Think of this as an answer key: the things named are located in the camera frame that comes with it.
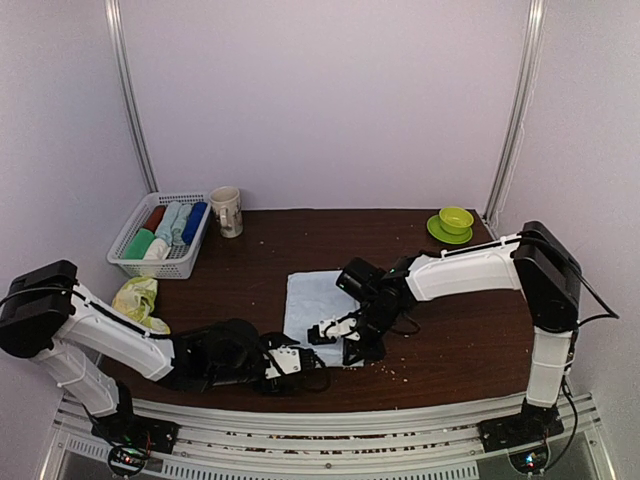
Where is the light blue towel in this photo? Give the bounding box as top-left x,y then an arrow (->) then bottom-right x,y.
154,201 -> 182,246
283,270 -> 358,368

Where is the yellow green patterned towel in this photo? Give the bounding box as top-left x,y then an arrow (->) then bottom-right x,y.
111,277 -> 171,335

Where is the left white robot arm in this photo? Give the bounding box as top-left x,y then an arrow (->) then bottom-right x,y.
1,260 -> 316,444

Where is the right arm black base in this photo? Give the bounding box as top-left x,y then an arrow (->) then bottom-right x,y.
478,414 -> 564,453

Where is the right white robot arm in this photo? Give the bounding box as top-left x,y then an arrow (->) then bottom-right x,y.
336,221 -> 581,442

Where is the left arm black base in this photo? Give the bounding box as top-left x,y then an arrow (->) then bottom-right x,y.
89,415 -> 180,454

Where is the green saucer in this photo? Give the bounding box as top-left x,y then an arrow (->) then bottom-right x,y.
425,213 -> 474,246

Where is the green cup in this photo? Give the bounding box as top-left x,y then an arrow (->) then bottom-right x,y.
438,206 -> 474,235

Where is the rolled white towel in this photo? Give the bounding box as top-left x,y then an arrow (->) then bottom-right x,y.
143,238 -> 171,261

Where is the white plastic basket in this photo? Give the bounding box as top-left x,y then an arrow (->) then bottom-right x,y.
107,193 -> 212,280

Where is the rolled light blue towel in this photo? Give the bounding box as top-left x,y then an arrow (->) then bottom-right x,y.
154,201 -> 182,246

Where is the beige ceramic mug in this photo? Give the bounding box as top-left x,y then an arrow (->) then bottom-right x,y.
209,186 -> 244,239

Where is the rolled green towel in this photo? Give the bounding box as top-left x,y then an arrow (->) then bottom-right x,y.
122,228 -> 155,260

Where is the rolled dark blue towel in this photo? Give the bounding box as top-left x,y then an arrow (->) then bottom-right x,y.
181,202 -> 208,245

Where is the rolled pale teal towel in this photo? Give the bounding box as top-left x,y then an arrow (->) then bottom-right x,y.
171,204 -> 193,246

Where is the rolled brown towel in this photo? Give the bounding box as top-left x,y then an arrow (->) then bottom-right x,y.
143,205 -> 166,233

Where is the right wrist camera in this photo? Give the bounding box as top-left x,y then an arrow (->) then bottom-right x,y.
307,315 -> 361,345

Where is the aluminium front rail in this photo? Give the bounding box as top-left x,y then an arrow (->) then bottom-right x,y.
36,394 -> 621,479

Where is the right aluminium frame post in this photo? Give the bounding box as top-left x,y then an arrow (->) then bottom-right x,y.
484,0 -> 547,226

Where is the aluminium frame post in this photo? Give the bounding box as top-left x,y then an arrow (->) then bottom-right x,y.
484,0 -> 547,226
104,0 -> 159,193

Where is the left aluminium frame post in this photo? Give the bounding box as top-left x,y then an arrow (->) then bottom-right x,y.
104,0 -> 159,193

